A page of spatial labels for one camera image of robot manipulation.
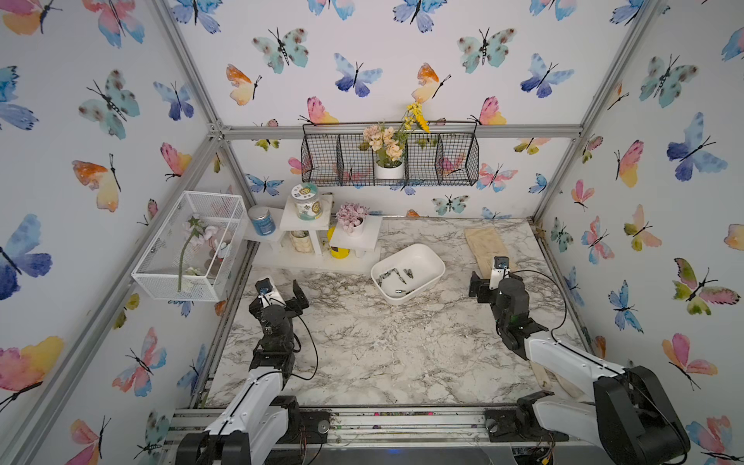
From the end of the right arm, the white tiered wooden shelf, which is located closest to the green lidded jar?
the white tiered wooden shelf

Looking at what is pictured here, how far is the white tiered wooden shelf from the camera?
36.7 inches

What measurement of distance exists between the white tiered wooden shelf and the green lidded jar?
21 millimetres

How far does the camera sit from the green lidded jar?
86cm

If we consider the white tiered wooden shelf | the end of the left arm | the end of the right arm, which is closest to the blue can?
the white tiered wooden shelf
